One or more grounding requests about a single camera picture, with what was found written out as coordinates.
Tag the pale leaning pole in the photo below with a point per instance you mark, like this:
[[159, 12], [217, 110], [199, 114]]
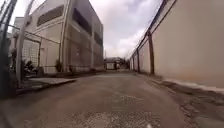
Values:
[[20, 43]]

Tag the beige wall with brown posts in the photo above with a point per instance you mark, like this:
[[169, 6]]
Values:
[[186, 43]]

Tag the dark leaning pole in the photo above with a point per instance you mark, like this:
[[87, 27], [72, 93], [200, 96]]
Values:
[[6, 60]]

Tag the small pale building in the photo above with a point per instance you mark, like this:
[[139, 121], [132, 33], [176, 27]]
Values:
[[111, 63]]

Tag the bush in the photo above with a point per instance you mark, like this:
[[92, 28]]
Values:
[[27, 66]]

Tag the mesh fence with frame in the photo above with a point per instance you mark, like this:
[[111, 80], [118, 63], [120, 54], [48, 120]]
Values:
[[31, 51]]

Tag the cracked grey-brown asphalt road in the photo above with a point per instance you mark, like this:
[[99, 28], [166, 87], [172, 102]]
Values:
[[110, 100]]

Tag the robot's own part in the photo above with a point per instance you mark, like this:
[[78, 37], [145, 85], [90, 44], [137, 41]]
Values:
[[149, 126]]

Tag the concrete pavement with kerb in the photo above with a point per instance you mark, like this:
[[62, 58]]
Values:
[[46, 81]]

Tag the dirt strip along wall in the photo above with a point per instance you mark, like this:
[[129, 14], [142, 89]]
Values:
[[200, 100]]

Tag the large grey concrete building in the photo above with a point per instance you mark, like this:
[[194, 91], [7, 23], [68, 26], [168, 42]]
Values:
[[76, 36]]

